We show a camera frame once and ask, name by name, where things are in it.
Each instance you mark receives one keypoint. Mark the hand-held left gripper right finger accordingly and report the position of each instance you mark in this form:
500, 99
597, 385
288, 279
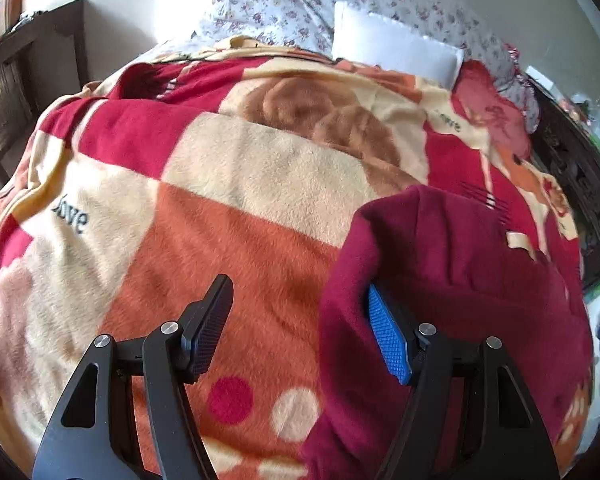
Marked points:
387, 335

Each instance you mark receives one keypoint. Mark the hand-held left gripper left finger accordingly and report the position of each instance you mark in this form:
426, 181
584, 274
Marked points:
207, 330

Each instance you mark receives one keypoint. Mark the dark carved wooden furniture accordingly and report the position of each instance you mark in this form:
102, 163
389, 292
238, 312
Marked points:
580, 185

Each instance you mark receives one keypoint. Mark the printed checkered fleece blanket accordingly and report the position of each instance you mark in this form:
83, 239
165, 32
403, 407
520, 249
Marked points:
230, 185

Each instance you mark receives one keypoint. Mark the maroon fleece garment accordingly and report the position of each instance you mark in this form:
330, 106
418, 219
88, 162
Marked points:
455, 260

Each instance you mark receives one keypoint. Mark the white pillow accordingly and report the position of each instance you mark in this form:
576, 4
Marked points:
390, 45

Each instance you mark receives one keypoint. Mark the floral quilt pillows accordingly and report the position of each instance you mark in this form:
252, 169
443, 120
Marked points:
280, 10

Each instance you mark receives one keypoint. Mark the pile of assorted small goods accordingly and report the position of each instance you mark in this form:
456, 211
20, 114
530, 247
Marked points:
590, 115

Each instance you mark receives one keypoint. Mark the red heart cushion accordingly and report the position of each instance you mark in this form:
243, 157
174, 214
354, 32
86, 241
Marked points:
485, 105

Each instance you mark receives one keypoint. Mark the dark wooden table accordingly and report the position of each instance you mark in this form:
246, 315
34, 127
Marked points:
55, 25

